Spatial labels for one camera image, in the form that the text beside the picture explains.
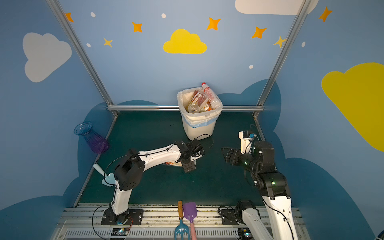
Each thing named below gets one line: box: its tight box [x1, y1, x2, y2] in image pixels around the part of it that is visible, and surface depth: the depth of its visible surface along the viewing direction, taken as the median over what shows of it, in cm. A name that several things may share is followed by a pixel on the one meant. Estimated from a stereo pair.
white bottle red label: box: [201, 82, 221, 109], surface depth 90 cm
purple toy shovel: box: [183, 202, 197, 240], surface depth 78 cm
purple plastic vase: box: [74, 121, 109, 154], surface depth 90 cm
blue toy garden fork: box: [174, 200, 190, 240], surface depth 72 cm
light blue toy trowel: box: [93, 163, 116, 187], surface depth 90 cm
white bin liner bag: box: [177, 87, 223, 129], surface depth 86 cm
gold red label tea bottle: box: [191, 90, 208, 107], surface depth 91 cm
